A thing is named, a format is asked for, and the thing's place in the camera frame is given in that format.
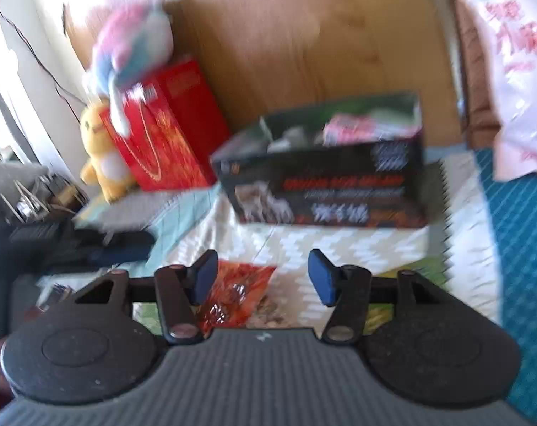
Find light green snack packet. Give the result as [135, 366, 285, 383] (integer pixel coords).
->
[370, 253, 451, 320]

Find large pink snack bag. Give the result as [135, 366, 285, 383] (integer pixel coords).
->
[444, 0, 537, 182]

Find small pink snack packet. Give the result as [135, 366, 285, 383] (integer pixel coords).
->
[324, 113, 423, 147]

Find pink and blue plush toy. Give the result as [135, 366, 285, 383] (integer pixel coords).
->
[84, 0, 177, 139]

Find wooden headboard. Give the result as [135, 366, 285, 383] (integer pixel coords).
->
[64, 0, 470, 154]

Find red gift bag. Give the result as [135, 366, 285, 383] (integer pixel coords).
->
[101, 58, 232, 192]

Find black wall cable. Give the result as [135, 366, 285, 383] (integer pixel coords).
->
[0, 0, 94, 109]

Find black printed cardboard box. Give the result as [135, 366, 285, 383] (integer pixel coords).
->
[211, 92, 429, 230]

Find brown cushion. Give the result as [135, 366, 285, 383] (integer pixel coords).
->
[454, 0, 505, 152]

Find beige patterned cloth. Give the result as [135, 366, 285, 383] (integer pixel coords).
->
[155, 177, 433, 327]

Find red snack packet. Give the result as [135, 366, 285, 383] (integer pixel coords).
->
[197, 261, 279, 327]

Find yellow duck plush toy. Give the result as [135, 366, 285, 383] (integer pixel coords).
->
[80, 102, 137, 203]

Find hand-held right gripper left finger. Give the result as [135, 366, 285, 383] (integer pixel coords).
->
[73, 250, 219, 346]

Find tangle of chargers and cables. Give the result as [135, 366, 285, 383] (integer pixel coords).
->
[0, 160, 92, 228]

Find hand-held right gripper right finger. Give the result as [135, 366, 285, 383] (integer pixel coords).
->
[308, 248, 451, 344]

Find white zigzag-edged cloth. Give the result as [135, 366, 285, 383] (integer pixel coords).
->
[422, 151, 502, 324]

